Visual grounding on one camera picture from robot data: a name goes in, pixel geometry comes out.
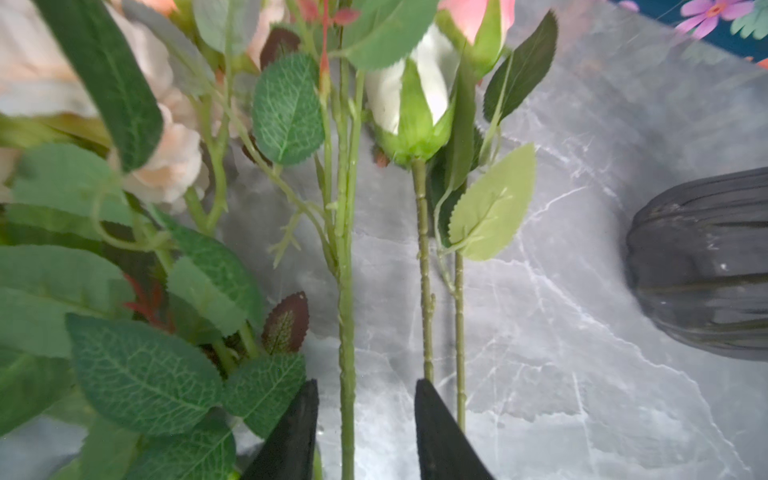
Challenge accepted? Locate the dark pink ribbed glass vase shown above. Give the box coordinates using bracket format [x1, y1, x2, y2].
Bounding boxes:
[626, 168, 767, 362]

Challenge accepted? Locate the pink rosebud stem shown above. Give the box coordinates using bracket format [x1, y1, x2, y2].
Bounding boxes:
[428, 1, 560, 429]

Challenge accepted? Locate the white rosebud stem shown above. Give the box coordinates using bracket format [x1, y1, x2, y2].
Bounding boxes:
[365, 24, 461, 380]

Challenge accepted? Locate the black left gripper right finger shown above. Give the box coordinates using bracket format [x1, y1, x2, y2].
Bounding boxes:
[415, 379, 493, 480]

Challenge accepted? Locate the bunch of artificial flowers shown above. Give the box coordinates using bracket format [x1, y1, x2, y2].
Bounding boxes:
[1, 1, 365, 479]

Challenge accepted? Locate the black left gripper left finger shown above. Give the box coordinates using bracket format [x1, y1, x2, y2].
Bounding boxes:
[240, 380, 320, 480]

